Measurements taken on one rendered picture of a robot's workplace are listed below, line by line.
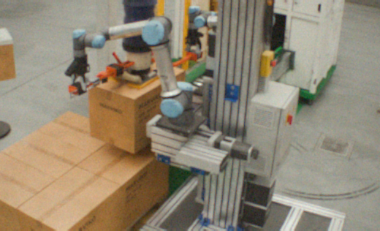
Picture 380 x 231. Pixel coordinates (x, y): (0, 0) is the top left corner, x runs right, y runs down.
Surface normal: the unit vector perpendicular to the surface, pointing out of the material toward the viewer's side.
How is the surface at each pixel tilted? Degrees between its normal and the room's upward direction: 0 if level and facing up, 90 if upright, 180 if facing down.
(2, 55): 90
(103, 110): 90
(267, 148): 90
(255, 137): 90
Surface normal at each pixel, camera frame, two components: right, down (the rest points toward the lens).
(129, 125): -0.53, 0.37
